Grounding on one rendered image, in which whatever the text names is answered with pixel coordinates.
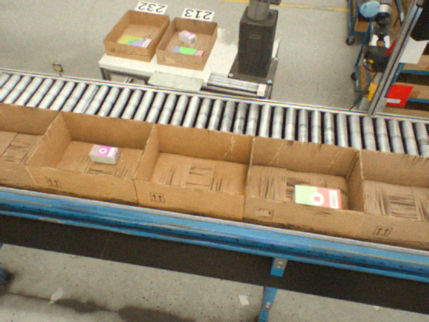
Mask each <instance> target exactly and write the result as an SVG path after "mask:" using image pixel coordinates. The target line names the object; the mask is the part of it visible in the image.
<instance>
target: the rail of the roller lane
mask: <svg viewBox="0 0 429 322"><path fill-rule="evenodd" d="M0 71H2V73H6V74H10V75H11V77H12V75H14V74H17V75H20V76H21V78H22V79H23V76H25V75H26V76H30V77H31V78H32V80H34V78H35V77H40V78H41V79H42V80H43V81H45V80H46V79H47V78H50V79H52V80H53V81H54V83H55V82H56V81H57V80H62V81H63V82H64V83H65V85H66V83H67V82H69V81H73V82H74V83H75V84H76V87H77V85H78V84H79V83H85V84H86V85H87V88H88V87H89V86H90V84H96V85H97V86H98V87H99V88H100V87H101V86H102V85H106V86H108V88H109V92H110V90H111V89H112V88H113V87H118V88H119V89H120V93H119V96H120V94H121V93H122V92H123V89H124V88H128V89H130V90H131V91H132V93H131V95H130V97H129V98H130V99H131V97H132V95H133V92H134V90H141V91H142V99H143V97H144V95H145V94H146V91H148V90H151V91H152V92H153V93H154V95H155V96H154V97H153V99H152V101H154V100H155V98H156V94H157V93H158V92H163V93H164V94H165V101H164V103H165V102H166V100H167V98H168V96H169V95H170V94H174V95H176V96H177V100H176V102H175V104H178V101H179V98H180V96H181V95H187V96H188V104H187V106H189V104H190V102H191V99H192V97H193V96H197V97H199V98H200V100H201V101H200V104H199V106H198V107H201V104H202V101H203V100H204V99H205V98H206V97H208V98H210V99H211V109H213V107H214V104H215V100H218V99H220V100H223V101H224V106H223V109H222V110H224V109H225V107H226V103H227V102H228V101H229V100H233V101H234V102H235V108H234V111H235V112H237V105H238V104H239V103H240V102H245V103H246V104H247V113H249V111H250V108H251V104H258V105H259V107H260V109H259V114H261V111H262V107H263V105H265V104H268V105H270V107H271V113H270V115H271V116H273V115H274V108H275V107H278V106H280V107H282V108H283V117H286V115H287V109H288V108H295V110H296V119H298V113H299V111H300V110H302V109H307V111H308V120H311V113H312V112H313V111H314V110H318V111H319V112H320V113H321V121H322V122H323V115H324V113H325V112H331V113H332V114H333V120H334V123H336V116H337V115H338V114H339V113H344V114H345V118H346V125H349V117H350V116H351V115H356V116H359V123H360V126H362V118H363V117H365V116H368V115H367V113H366V110H351V111H350V109H344V108H338V107H321V106H316V105H309V104H304V103H281V102H279V101H275V100H265V99H254V98H248V97H238V96H231V95H220V94H210V93H204V92H194V91H190V90H176V89H170V88H164V87H154V86H147V85H138V84H125V83H118V82H113V81H108V80H97V79H91V78H79V77H69V76H64V75H63V77H59V75H57V74H44V73H41V72H34V71H17V70H12V69H6V68H0ZM76 87H75V88H76ZM75 88H74V89H75ZM108 94H109V93H108ZM108 94H107V96H108ZM142 99H141V100H142ZM370 117H371V118H372V126H373V128H375V120H376V119H377V118H383V119H384V120H385V124H386V129H388V124H387V122H388V121H389V120H393V119H396V120H397V121H398V125H399V129H400V131H401V123H402V122H403V121H406V120H408V121H410V122H411V124H412V127H413V133H414V125H415V124H416V123H424V125H425V128H426V131H427V127H428V126H429V118H423V117H413V116H406V115H401V114H389V113H378V112H376V115H375V117H373V116H372V115H371V116H370ZM427 134H429V133H428V131H427Z"/></svg>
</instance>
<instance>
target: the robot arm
mask: <svg viewBox="0 0 429 322"><path fill-rule="evenodd" d="M353 1H356V3H357V5H358V7H359V9H360V12H361V14H362V16H363V17H373V19H374V20H375V27H374V28H373V30H372V32H371V34H370V42H371V43H370V45H374V46H375V45H376V41H383V42H384V43H385V47H387V48H389V46H390V40H391V31H389V27H388V26H386V25H391V20H392V19H390V17H391V10H392V0H353Z"/></svg>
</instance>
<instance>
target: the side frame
mask: <svg viewBox="0 0 429 322"><path fill-rule="evenodd" d="M23 206H24V207H23ZM71 214H73V215H71ZM0 215H10V216H14V217H19V218H23V219H35V220H41V221H45V222H52V223H61V224H65V225H73V226H77V227H86V228H94V229H98V230H103V231H111V232H119V233H123V234H128V235H139V236H143V237H148V238H156V239H165V240H169V241H173V242H181V243H189V244H193V245H201V246H206V247H210V248H222V249H226V250H230V251H238V252H247V253H251V254H256V255H263V256H267V257H272V258H284V259H288V260H292V261H300V262H304V263H308V264H318V265H325V266H330V267H334V268H341V269H346V270H354V271H362V272H367V273H372V274H379V275H383V276H389V277H396V278H404V279H409V280H413V281H421V282H426V283H429V257H427V256H423V255H414V254H409V253H401V252H396V251H387V250H383V249H378V248H370V247H365V246H356V245H348V244H344V243H339V242H335V241H323V240H317V239H313V238H305V237H300V236H296V235H284V234H279V233H274V232H266V231H261V230H253V229H249V228H241V227H236V226H231V225H219V224H215V223H210V222H202V221H197V220H188V219H183V218H176V217H171V216H163V215H155V214H150V213H145V212H134V211H129V210H124V209H116V208H107V207H103V206H98V205H90V204H86V203H85V204H81V203H76V202H68V201H64V200H59V199H46V198H41V197H37V196H32V195H20V194H15V193H10V192H3V191H0ZM87 216H88V217H89V218H88V217H87ZM104 219H105V220H104ZM136 224H138V225H136ZM152 226H154V227H152ZM169 229H171V230H169ZM203 234H204V235H203ZM220 237H221V238H220ZM237 239H239V240H237ZM254 242H256V243H254ZM272 245H273V246H272ZM290 248H292V249H290ZM325 254H327V255H325ZM343 256H346V258H344V257H343ZM362 260H365V261H362ZM382 262H383V263H382ZM400 266H403V267H400ZM420 268H422V269H420Z"/></svg>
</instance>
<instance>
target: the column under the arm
mask: <svg viewBox="0 0 429 322"><path fill-rule="evenodd" d="M277 17H278V11H277V10H276V9H270V8H269V12H268V16H267V19H265V20H262V21H258V20H255V19H252V18H249V17H248V6H247V7H246V8H245V10H244V13H243V15H242V17H241V20H240V22H239V30H238V52H237V54H236V56H235V58H234V62H233V64H232V66H231V69H230V70H229V74H228V78H231V79H235V80H239V81H250V82H254V83H258V84H265V85H273V80H274V78H275V73H276V70H277V66H278V63H279V61H280V59H279V58H276V57H272V54H273V45H274V41H275V36H276V27H277Z"/></svg>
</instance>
